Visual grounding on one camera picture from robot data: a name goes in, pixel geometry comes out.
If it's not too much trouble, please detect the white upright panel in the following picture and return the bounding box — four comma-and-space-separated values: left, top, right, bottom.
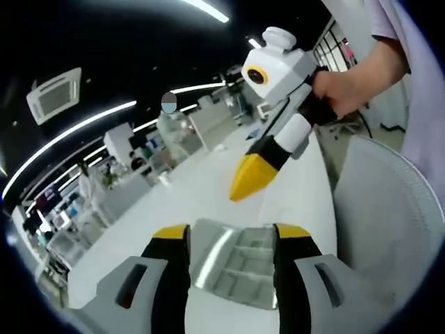
187, 113, 211, 152

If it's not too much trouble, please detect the straight ceiling light strip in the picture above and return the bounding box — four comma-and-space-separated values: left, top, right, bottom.
184, 0, 230, 24

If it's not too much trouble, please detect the dark wall display screen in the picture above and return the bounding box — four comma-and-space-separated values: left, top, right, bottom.
34, 186, 58, 212

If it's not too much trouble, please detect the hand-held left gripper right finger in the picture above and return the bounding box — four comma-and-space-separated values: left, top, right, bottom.
273, 223, 396, 334

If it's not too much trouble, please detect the grey mesh office chair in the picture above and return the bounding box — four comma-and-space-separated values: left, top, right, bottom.
332, 134, 445, 289

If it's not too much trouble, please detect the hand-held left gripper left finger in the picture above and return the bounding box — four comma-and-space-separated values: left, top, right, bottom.
78, 223, 192, 334

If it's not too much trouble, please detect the person's right hand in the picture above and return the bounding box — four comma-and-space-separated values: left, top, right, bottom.
311, 67, 370, 119

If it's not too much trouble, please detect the curved ceiling light strip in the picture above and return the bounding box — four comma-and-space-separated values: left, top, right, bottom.
1, 100, 138, 201

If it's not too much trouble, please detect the person in white shirt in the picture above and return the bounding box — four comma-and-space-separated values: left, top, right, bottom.
370, 0, 445, 223

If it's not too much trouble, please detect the ceiling air conditioner vent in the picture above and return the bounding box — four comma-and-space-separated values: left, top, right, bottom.
26, 67, 83, 125

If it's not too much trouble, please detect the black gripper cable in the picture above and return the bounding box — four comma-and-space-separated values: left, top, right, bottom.
357, 106, 373, 140

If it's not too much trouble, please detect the transparent grey guide fixture box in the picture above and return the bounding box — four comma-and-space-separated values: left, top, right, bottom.
190, 218, 279, 310

